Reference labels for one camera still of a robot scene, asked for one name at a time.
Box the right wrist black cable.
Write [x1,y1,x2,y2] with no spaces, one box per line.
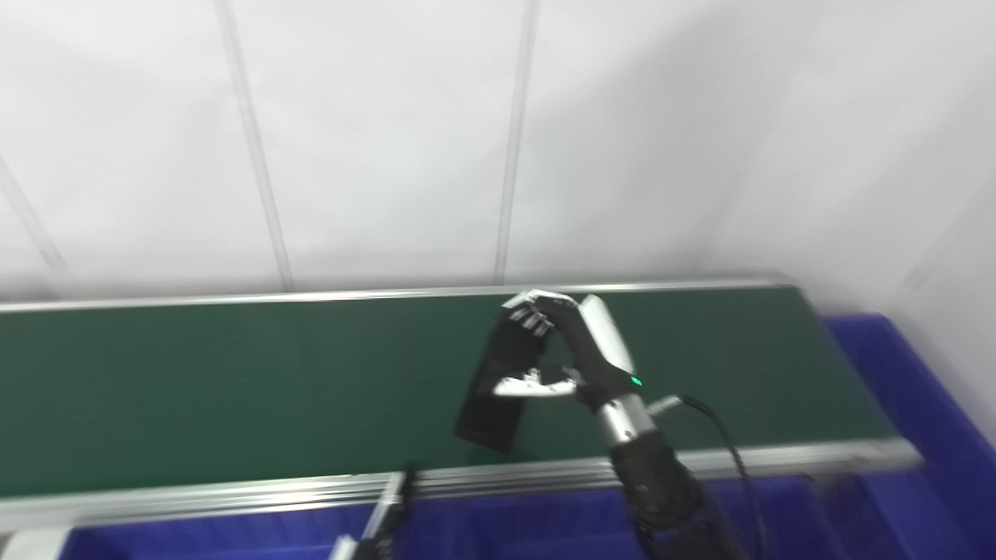
[650,394,771,560]

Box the blue plastic bin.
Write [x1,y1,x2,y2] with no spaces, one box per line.
[58,498,507,560]
[498,471,853,560]
[825,313,996,560]

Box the black cylinder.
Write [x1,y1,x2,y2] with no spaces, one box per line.
[454,307,557,453]

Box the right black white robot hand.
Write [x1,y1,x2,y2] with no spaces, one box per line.
[493,289,647,413]

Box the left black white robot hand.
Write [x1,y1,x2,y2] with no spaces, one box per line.
[327,467,417,560]

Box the green conveyor belt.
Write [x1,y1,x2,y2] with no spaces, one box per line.
[0,278,923,534]
[0,286,896,499]

